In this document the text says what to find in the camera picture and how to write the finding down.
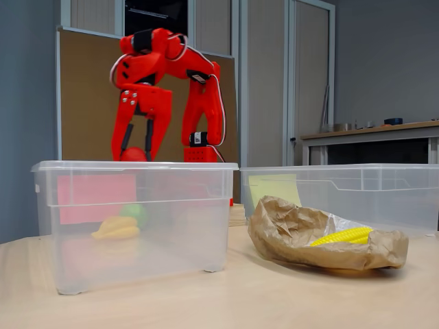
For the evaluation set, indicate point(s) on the leaning metal rods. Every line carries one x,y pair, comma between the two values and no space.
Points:
325,109

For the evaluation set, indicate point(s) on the sideboard with wooden top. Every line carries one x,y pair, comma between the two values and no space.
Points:
394,150

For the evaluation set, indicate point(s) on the yellow toy banana bunch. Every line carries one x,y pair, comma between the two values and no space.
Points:
116,229

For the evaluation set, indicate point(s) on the red toy tomato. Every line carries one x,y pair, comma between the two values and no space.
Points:
134,154

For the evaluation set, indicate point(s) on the wooden base block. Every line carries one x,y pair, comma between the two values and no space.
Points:
237,216

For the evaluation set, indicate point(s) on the brown paper bag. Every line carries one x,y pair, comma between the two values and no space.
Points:
308,257

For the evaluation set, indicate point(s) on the yellow toy corn cob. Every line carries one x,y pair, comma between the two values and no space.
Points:
346,235

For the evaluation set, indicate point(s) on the brown cork pin board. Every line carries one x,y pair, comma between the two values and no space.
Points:
85,103

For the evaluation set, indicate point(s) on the pink paper note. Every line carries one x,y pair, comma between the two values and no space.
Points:
85,198

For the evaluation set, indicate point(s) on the tall grey cabinet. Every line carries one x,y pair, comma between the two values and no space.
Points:
264,27

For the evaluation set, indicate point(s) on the light green toy apple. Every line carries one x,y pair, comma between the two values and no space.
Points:
137,210

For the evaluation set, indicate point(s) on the small white cup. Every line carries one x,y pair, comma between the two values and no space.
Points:
370,124

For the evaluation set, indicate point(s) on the clear plastic bin yellow note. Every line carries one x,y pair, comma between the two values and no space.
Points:
394,205

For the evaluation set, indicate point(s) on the metal pot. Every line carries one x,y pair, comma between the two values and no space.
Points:
343,127

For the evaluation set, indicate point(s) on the red robot arm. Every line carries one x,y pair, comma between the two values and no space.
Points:
202,103

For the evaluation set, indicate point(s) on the yellow paper note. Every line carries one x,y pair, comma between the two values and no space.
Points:
274,186

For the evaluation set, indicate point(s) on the clear plastic bin pink note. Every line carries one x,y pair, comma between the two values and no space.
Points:
154,246

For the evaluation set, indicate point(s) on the blue round item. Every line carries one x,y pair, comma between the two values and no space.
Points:
393,121

